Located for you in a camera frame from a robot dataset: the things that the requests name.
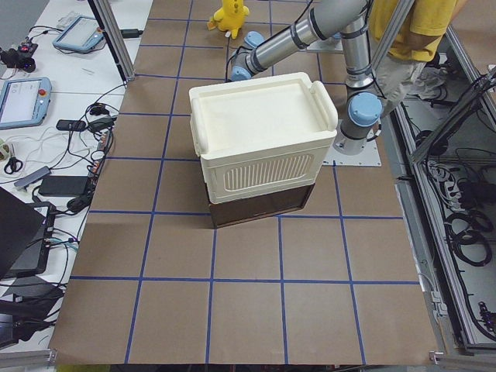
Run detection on cream plastic storage box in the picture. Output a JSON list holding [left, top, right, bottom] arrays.
[[189, 72, 338, 204]]

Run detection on black power adapter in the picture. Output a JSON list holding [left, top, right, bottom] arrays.
[[39, 175, 88, 197]]

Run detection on blue teach pendant near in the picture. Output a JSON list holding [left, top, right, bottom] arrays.
[[1, 77, 52, 130]]

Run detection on yellow plush dinosaur toy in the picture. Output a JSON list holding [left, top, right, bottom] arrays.
[[209, 0, 250, 40]]

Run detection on blue teach pendant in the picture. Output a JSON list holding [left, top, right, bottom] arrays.
[[52, 15, 104, 53], [1, 77, 52, 130]]

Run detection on person in yellow shirt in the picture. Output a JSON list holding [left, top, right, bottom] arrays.
[[375, 0, 466, 118]]

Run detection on black laptop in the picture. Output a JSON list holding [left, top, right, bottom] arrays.
[[1, 189, 55, 279]]

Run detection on aluminium frame post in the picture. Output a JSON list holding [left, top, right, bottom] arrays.
[[88, 0, 135, 83]]

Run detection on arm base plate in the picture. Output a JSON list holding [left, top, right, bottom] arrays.
[[322, 119, 382, 167]]

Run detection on cardboard hang tag on plush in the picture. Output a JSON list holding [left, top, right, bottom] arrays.
[[207, 21, 217, 31]]

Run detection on dark brown wooden drawer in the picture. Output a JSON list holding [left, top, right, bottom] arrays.
[[208, 184, 315, 229]]

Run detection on blue teach pendant far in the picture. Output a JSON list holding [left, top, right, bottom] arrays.
[[52, 15, 104, 53]]

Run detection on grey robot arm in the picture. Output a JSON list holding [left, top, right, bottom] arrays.
[[229, 1, 383, 156]]

